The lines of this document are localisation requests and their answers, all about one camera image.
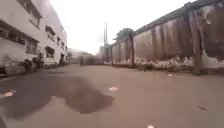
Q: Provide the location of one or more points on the pale litter piece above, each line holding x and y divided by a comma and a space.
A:
8, 94
113, 88

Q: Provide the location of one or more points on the utility pole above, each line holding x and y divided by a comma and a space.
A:
106, 36

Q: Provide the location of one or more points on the tree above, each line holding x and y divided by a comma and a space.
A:
124, 33

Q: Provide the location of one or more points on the pale distant building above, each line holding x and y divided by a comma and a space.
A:
78, 55

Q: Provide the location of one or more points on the brown-grey paved road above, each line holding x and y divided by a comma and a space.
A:
150, 100

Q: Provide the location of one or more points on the parked motorcycles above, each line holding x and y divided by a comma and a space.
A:
38, 61

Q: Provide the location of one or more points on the pale building with window bands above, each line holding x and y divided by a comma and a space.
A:
13, 13

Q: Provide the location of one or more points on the stained wall with pillars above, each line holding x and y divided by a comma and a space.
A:
166, 40

